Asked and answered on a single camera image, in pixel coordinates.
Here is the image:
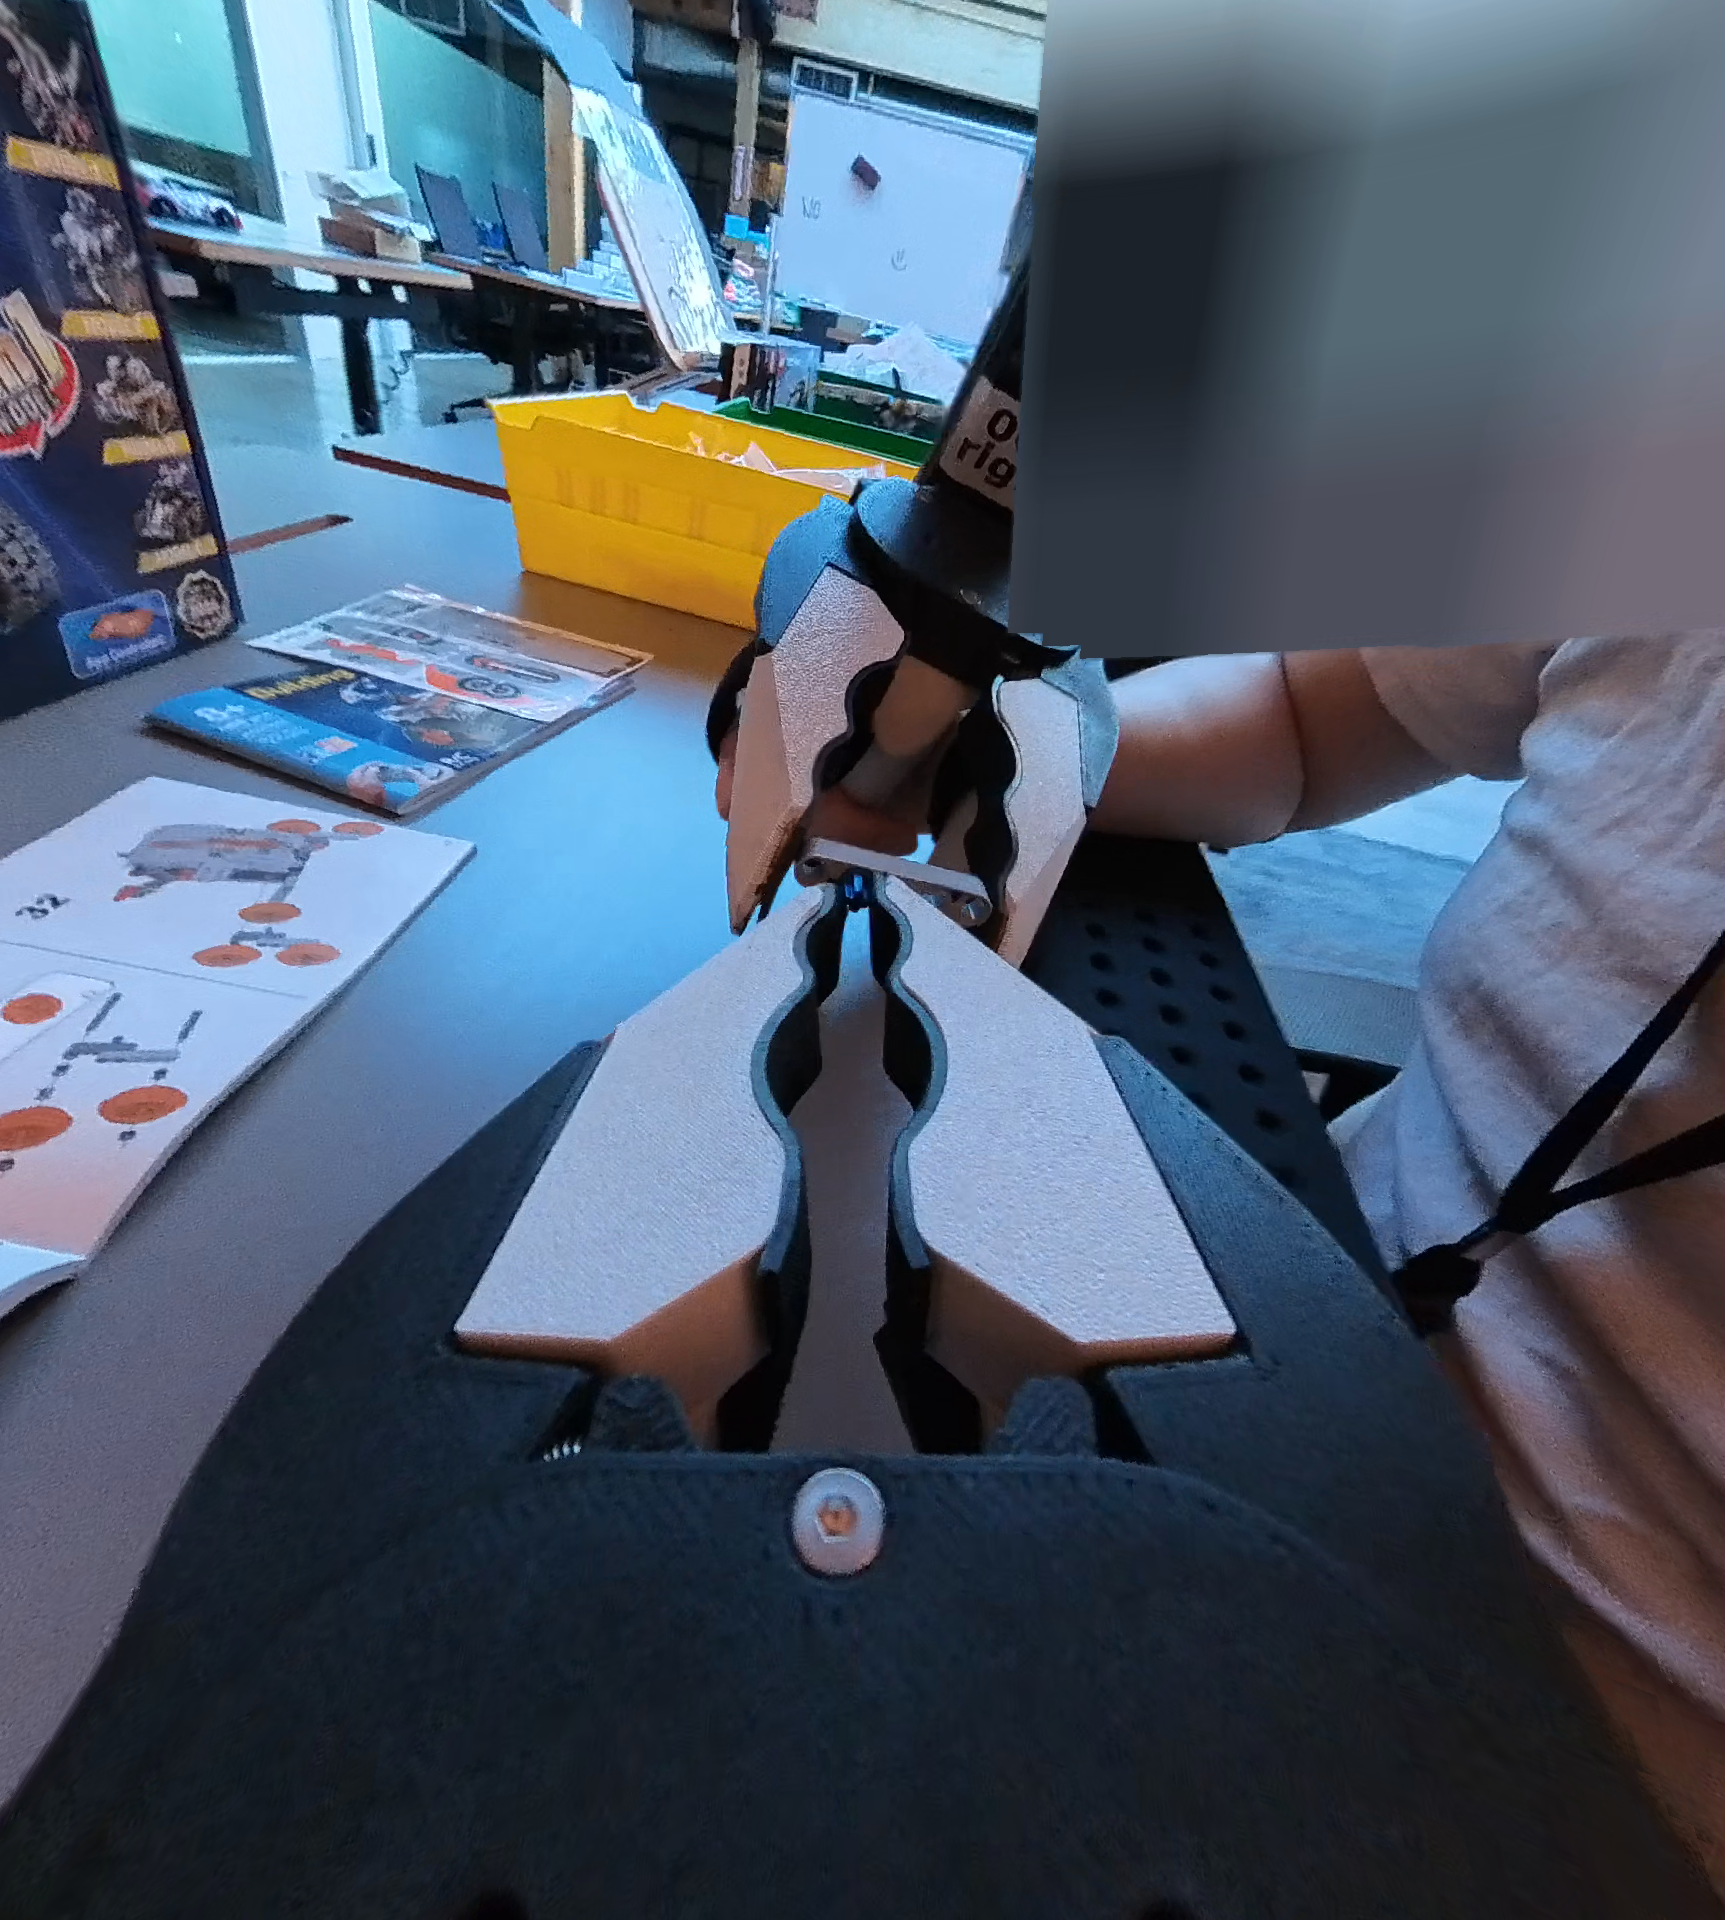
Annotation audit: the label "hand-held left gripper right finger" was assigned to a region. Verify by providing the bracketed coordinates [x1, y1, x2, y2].
[876, 871, 1244, 1452]

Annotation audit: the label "black lanyard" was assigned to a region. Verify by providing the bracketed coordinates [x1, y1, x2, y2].
[1392, 800, 1725, 1339]

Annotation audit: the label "green storage bin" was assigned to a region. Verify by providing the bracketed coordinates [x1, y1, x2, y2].
[709, 382, 942, 459]

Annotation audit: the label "person's right hand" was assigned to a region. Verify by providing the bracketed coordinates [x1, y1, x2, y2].
[709, 738, 942, 865]

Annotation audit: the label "blue toy box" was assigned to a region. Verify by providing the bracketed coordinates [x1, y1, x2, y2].
[0, 0, 247, 761]

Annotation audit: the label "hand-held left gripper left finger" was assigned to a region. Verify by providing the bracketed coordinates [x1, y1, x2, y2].
[455, 886, 831, 1455]

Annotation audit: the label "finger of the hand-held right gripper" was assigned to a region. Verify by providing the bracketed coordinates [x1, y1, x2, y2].
[934, 676, 1098, 972]
[724, 565, 910, 939]

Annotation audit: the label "leaning cardboard board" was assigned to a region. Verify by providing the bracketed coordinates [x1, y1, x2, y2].
[546, 0, 738, 371]

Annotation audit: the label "sticker sheet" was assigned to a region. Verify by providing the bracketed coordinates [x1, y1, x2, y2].
[247, 585, 655, 725]

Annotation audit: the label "yellow storage bin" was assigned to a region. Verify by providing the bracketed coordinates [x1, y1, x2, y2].
[487, 386, 929, 631]

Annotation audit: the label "clear plastic bags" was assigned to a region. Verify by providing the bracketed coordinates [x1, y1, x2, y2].
[682, 427, 892, 488]

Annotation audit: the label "person's right forearm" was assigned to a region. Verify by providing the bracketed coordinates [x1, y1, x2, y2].
[1094, 646, 1554, 850]

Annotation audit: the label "person's white t-shirt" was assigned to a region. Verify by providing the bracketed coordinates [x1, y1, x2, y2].
[1312, 625, 1725, 1803]

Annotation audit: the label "white toy car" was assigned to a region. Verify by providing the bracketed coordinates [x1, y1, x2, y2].
[131, 170, 247, 236]

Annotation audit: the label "whiteboard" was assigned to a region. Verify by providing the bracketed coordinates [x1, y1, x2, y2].
[769, 90, 1036, 356]

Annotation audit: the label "open instruction booklet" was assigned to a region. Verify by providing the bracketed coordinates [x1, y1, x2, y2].
[0, 772, 480, 1413]

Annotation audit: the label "black perforated chair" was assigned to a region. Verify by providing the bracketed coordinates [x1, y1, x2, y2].
[1025, 830, 1412, 1257]

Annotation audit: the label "blue manual booklet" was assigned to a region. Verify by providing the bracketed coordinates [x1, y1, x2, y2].
[140, 668, 639, 818]

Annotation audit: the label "grey desk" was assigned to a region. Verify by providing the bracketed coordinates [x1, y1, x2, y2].
[0, 435, 1257, 1920]

